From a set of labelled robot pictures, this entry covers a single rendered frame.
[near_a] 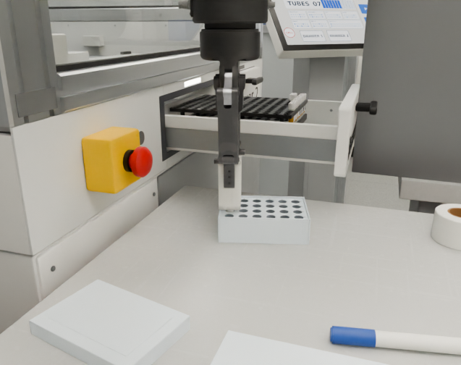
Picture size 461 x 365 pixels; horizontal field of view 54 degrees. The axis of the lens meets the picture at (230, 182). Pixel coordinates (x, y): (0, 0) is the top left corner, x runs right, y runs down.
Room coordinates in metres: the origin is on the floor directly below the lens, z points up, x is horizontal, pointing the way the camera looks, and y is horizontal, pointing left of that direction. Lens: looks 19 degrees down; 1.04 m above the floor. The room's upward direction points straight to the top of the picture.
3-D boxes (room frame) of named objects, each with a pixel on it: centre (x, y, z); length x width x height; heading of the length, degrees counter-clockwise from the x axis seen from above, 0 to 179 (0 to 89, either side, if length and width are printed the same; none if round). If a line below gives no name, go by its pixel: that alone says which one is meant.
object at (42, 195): (1.08, 0.51, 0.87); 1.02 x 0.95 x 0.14; 162
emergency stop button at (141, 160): (0.56, 0.12, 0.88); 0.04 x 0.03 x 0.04; 162
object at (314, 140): (0.86, -0.02, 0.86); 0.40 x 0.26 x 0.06; 72
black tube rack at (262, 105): (0.86, -0.02, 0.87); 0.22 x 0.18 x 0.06; 72
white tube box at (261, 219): (0.59, -0.05, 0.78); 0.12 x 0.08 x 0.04; 87
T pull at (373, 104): (0.79, -0.24, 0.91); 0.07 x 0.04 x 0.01; 162
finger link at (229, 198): (0.57, 0.00, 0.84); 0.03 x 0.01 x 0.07; 87
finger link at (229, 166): (0.55, 0.00, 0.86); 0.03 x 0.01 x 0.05; 177
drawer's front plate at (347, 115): (0.80, -0.21, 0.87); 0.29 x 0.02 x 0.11; 162
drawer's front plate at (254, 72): (1.19, -0.03, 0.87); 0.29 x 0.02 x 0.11; 162
